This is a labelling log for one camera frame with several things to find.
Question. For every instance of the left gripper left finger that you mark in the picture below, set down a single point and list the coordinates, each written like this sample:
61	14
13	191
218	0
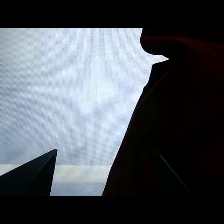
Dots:
36	178

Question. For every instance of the red garment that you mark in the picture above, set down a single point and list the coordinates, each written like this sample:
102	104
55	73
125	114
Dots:
186	110

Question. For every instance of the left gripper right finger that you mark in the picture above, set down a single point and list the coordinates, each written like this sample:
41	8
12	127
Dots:
170	181

